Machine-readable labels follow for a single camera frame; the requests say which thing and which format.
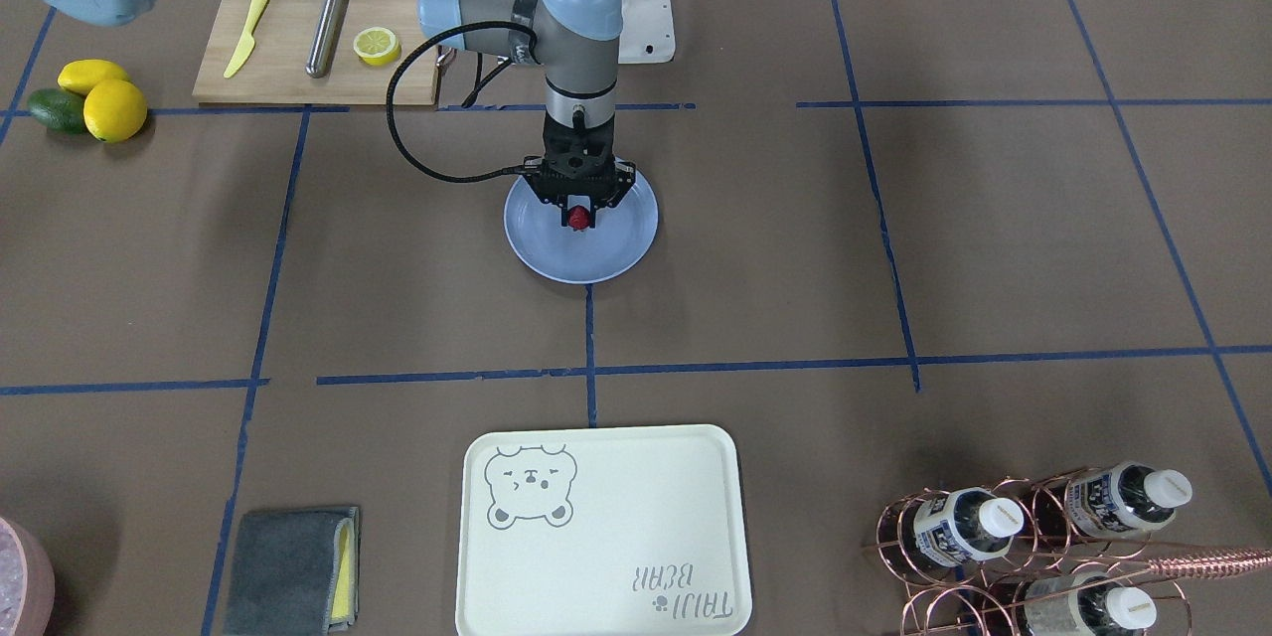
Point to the yellow sponge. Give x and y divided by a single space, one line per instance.
343 605

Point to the red strawberry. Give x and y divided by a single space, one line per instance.
578 218

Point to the yellow plastic knife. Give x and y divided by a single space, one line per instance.
246 41

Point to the grey folded cloth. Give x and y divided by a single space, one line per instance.
283 571

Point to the pink bowl of ice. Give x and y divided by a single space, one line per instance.
27 582

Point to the dark drink bottle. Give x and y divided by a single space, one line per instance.
958 529
1128 500
1083 603

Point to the wooden cutting board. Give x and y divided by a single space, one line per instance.
275 71

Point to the copper wire bottle rack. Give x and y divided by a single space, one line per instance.
1161 563

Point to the green lime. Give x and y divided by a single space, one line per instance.
58 109

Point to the yellow lemon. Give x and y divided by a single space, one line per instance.
114 110
81 76

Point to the cream bear serving tray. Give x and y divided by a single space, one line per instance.
634 530

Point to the half lemon slice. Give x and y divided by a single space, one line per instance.
377 46

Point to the blue plastic plate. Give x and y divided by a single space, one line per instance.
619 241

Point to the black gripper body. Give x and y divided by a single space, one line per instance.
620 178

